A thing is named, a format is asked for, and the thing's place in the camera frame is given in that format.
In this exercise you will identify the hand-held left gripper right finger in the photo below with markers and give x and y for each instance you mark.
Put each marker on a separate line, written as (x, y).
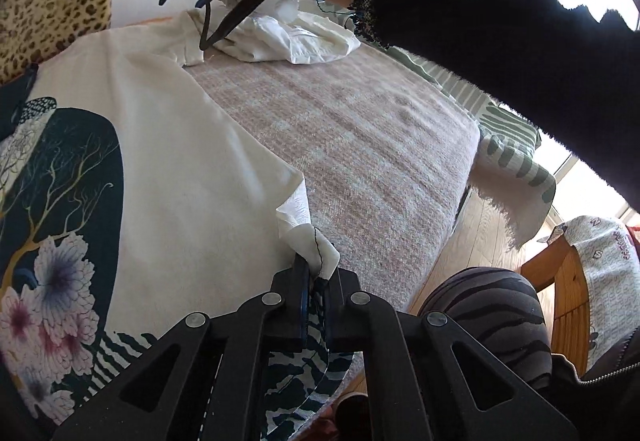
(340, 308)

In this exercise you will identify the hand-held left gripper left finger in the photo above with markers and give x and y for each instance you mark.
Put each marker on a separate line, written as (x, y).
(303, 316)

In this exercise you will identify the white floral printed shirt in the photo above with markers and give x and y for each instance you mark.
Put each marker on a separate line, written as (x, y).
(165, 161)

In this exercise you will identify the person's right forearm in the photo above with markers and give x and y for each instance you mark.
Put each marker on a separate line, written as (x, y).
(475, 26)

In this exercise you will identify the person's zebra striped leg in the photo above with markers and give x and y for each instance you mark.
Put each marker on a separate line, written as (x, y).
(490, 316)

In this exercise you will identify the pink plaid blanket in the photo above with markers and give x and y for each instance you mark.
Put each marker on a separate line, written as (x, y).
(350, 146)

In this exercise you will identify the wooden chair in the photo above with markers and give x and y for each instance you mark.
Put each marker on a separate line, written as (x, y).
(547, 266)

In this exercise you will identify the green striped fringed towel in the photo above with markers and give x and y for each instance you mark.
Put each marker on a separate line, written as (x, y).
(520, 191)

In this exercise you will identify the green striped white bedding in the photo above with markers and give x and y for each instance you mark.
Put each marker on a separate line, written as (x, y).
(505, 123)

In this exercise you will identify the white printed cloth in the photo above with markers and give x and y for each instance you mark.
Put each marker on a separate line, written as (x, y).
(607, 281)

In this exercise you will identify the person's dark zippered jacket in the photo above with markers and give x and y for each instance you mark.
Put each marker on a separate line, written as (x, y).
(600, 401)

